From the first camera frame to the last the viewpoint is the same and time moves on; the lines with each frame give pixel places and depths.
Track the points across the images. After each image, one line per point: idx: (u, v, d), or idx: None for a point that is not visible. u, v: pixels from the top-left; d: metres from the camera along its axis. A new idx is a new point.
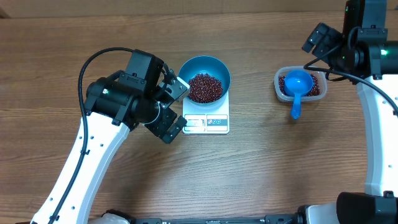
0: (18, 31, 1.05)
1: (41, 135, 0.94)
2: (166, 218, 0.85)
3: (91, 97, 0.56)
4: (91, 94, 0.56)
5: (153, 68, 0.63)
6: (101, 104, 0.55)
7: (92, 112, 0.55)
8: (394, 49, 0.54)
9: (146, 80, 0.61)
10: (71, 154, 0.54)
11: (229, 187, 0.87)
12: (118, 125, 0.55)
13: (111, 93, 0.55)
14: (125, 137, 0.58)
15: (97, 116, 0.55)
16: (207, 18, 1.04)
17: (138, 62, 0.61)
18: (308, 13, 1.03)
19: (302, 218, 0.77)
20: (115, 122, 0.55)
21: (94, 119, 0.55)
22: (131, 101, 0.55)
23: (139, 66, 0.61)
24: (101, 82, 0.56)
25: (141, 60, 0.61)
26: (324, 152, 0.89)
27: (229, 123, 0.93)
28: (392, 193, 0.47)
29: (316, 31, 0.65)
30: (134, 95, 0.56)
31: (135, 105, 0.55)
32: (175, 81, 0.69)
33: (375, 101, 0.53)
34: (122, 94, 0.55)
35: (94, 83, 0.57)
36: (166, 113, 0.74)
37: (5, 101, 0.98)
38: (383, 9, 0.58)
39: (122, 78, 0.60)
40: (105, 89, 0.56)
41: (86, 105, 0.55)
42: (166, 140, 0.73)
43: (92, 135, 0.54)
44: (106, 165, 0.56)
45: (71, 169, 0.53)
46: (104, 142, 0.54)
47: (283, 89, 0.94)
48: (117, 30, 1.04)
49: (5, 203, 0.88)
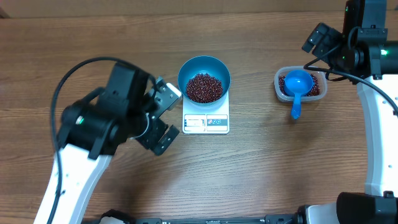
0: (18, 31, 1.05)
1: (41, 135, 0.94)
2: (166, 218, 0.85)
3: (64, 127, 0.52)
4: (64, 122, 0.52)
5: (138, 83, 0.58)
6: (76, 135, 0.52)
7: (66, 145, 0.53)
8: (394, 49, 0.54)
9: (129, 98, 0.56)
10: (45, 195, 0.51)
11: (229, 187, 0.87)
12: (95, 158, 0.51)
13: (86, 121, 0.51)
14: (104, 168, 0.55)
15: (71, 151, 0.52)
16: (207, 18, 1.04)
17: (120, 78, 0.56)
18: (308, 13, 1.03)
19: (302, 218, 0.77)
20: (91, 156, 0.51)
21: (68, 154, 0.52)
22: (109, 129, 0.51)
23: (121, 83, 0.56)
24: (75, 108, 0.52)
25: (123, 76, 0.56)
26: (324, 152, 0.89)
27: (229, 123, 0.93)
28: (392, 194, 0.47)
29: (316, 31, 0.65)
30: (114, 121, 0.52)
31: (113, 133, 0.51)
32: (165, 88, 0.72)
33: (375, 101, 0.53)
34: (99, 119, 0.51)
35: (69, 109, 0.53)
36: (156, 124, 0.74)
37: (5, 101, 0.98)
38: (383, 9, 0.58)
39: (102, 97, 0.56)
40: (79, 117, 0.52)
41: (60, 137, 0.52)
42: (157, 152, 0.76)
43: (67, 173, 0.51)
44: (84, 201, 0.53)
45: (46, 212, 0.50)
46: (80, 180, 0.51)
47: (283, 89, 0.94)
48: (117, 30, 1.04)
49: (5, 203, 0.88)
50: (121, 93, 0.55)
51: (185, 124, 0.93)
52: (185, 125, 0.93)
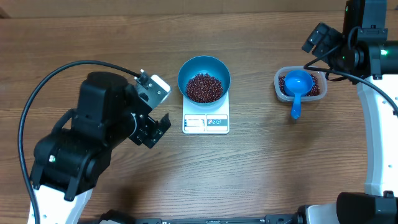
0: (18, 31, 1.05)
1: (41, 135, 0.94)
2: (166, 218, 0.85)
3: (38, 165, 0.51)
4: (38, 162, 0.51)
5: (111, 101, 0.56)
6: (51, 174, 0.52)
7: (41, 185, 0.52)
8: (394, 49, 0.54)
9: (104, 123, 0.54)
10: None
11: (229, 187, 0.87)
12: (71, 199, 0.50)
13: (60, 158, 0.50)
14: (85, 201, 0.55)
15: (46, 191, 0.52)
16: (207, 18, 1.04)
17: (92, 102, 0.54)
18: (308, 13, 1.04)
19: (302, 218, 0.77)
20: (68, 197, 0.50)
21: (43, 195, 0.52)
22: (85, 164, 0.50)
23: (93, 107, 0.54)
24: (47, 145, 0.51)
25: (93, 98, 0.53)
26: (324, 152, 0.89)
27: (229, 123, 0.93)
28: (392, 193, 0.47)
29: (316, 30, 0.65)
30: (89, 155, 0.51)
31: (89, 169, 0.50)
32: (150, 85, 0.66)
33: (375, 101, 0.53)
34: (74, 156, 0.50)
35: (39, 146, 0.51)
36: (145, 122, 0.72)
37: (5, 101, 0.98)
38: (383, 9, 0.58)
39: (77, 122, 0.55)
40: (51, 155, 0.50)
41: (35, 178, 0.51)
42: (148, 144, 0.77)
43: (45, 214, 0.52)
44: None
45: None
46: (58, 221, 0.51)
47: (283, 89, 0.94)
48: (117, 30, 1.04)
49: (5, 203, 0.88)
50: (94, 117, 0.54)
51: (185, 124, 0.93)
52: (185, 125, 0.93)
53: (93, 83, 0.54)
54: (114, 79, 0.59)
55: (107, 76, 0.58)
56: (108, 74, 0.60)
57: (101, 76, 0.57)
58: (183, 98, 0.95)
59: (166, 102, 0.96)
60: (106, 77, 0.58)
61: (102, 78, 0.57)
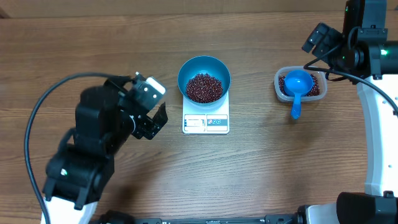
0: (18, 31, 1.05)
1: (41, 135, 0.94)
2: (166, 218, 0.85)
3: (50, 180, 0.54)
4: (50, 175, 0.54)
5: (107, 118, 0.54)
6: (61, 186, 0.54)
7: (52, 196, 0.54)
8: (394, 49, 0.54)
9: (104, 140, 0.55)
10: None
11: (229, 187, 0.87)
12: (81, 208, 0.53)
13: (71, 172, 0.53)
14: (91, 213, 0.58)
15: (58, 202, 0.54)
16: (207, 18, 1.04)
17: (87, 122, 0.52)
18: (308, 13, 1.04)
19: (302, 218, 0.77)
20: (78, 206, 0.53)
21: (54, 205, 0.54)
22: (93, 177, 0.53)
23: (91, 129, 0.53)
24: (59, 160, 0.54)
25: (89, 122, 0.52)
26: (324, 152, 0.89)
27: (229, 123, 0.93)
28: (392, 193, 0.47)
29: (316, 31, 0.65)
30: (96, 169, 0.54)
31: (96, 182, 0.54)
32: (147, 89, 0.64)
33: (375, 101, 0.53)
34: (83, 170, 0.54)
35: (51, 161, 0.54)
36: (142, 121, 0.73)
37: (5, 101, 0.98)
38: (383, 9, 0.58)
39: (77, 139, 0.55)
40: (63, 169, 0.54)
41: (45, 190, 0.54)
42: (148, 137, 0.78)
43: None
44: None
45: None
46: None
47: (283, 89, 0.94)
48: (117, 30, 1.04)
49: (5, 203, 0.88)
50: (93, 137, 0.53)
51: (185, 124, 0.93)
52: (185, 125, 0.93)
53: (86, 104, 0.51)
54: (106, 93, 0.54)
55: (99, 91, 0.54)
56: (99, 88, 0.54)
57: (92, 93, 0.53)
58: (183, 98, 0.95)
59: (166, 102, 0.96)
60: (98, 92, 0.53)
61: (94, 95, 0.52)
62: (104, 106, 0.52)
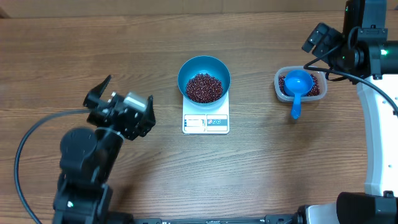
0: (18, 31, 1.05)
1: (41, 135, 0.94)
2: (166, 218, 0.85)
3: (56, 214, 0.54)
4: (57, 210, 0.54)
5: (91, 161, 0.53)
6: (68, 219, 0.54)
7: None
8: (394, 49, 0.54)
9: (94, 177, 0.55)
10: None
11: (229, 187, 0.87)
12: None
13: (77, 203, 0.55)
14: None
15: None
16: (207, 18, 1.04)
17: (75, 171, 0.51)
18: (308, 13, 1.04)
19: (302, 218, 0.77)
20: None
21: None
22: (97, 207, 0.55)
23: (79, 176, 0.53)
24: (61, 196, 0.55)
25: (73, 172, 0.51)
26: (324, 152, 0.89)
27: (229, 123, 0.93)
28: (391, 193, 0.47)
29: (316, 31, 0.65)
30: (99, 199, 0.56)
31: (101, 210, 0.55)
32: (127, 110, 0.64)
33: (375, 101, 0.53)
34: (86, 201, 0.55)
35: (56, 198, 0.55)
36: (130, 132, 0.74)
37: (5, 101, 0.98)
38: (383, 9, 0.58)
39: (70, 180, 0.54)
40: (69, 201, 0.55)
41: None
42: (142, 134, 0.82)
43: None
44: None
45: None
46: None
47: (283, 89, 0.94)
48: (117, 30, 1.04)
49: (5, 203, 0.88)
50: (81, 180, 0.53)
51: (185, 124, 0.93)
52: (185, 125, 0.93)
53: (69, 157, 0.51)
54: (84, 139, 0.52)
55: (79, 139, 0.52)
56: (75, 133, 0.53)
57: (70, 143, 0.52)
58: (183, 98, 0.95)
59: (166, 102, 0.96)
60: (76, 140, 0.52)
61: (72, 145, 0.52)
62: (84, 153, 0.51)
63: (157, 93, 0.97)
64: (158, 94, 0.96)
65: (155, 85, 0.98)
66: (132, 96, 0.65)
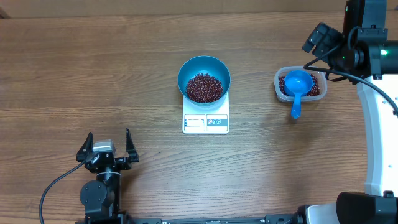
0: (19, 31, 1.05)
1: (41, 135, 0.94)
2: (166, 218, 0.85)
3: None
4: None
5: (106, 203, 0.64)
6: None
7: None
8: (394, 49, 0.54)
9: (111, 212, 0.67)
10: None
11: (229, 187, 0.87)
12: None
13: None
14: None
15: None
16: (207, 18, 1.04)
17: (97, 213, 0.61)
18: (307, 13, 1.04)
19: (302, 218, 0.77)
20: None
21: None
22: None
23: (102, 215, 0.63)
24: None
25: (95, 214, 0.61)
26: (324, 152, 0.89)
27: (229, 123, 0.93)
28: (392, 193, 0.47)
29: (316, 30, 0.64)
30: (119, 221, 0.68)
31: None
32: (99, 155, 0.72)
33: (375, 101, 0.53)
34: None
35: None
36: (124, 168, 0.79)
37: (5, 101, 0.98)
38: (384, 9, 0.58)
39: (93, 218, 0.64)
40: None
41: None
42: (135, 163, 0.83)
43: None
44: None
45: None
46: None
47: (283, 89, 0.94)
48: (117, 30, 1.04)
49: (5, 203, 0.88)
50: (102, 217, 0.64)
51: (185, 124, 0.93)
52: (185, 124, 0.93)
53: (91, 205, 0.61)
54: (95, 189, 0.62)
55: (93, 188, 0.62)
56: (88, 186, 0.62)
57: (86, 196, 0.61)
58: (183, 98, 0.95)
59: (166, 102, 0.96)
60: (91, 192, 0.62)
61: (89, 196, 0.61)
62: (99, 200, 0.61)
63: (157, 93, 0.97)
64: (158, 94, 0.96)
65: (155, 85, 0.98)
66: (98, 143, 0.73)
